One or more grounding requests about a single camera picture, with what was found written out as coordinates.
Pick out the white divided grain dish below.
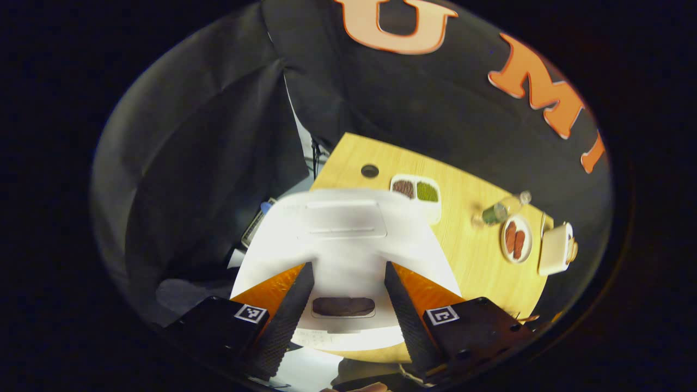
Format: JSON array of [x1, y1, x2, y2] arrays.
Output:
[[390, 174, 442, 225]]

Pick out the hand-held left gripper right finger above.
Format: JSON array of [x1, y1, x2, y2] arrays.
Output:
[[384, 261, 537, 379]]

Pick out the black backdrop cloth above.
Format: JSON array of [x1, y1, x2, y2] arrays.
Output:
[[91, 0, 613, 327]]

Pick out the white round plate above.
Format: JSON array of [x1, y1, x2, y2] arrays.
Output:
[[501, 214, 533, 264]]

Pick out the grey ribbed panel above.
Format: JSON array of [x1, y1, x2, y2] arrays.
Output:
[[241, 199, 276, 248]]

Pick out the white rice cooker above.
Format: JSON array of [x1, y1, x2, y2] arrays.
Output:
[[230, 188, 463, 352]]

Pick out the clear plastic water bottle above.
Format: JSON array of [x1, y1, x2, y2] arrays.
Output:
[[472, 191, 532, 228]]

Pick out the white toaster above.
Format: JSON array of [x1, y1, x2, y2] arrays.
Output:
[[538, 222, 579, 277]]

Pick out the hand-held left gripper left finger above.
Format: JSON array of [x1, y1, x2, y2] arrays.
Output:
[[163, 262, 315, 382]]

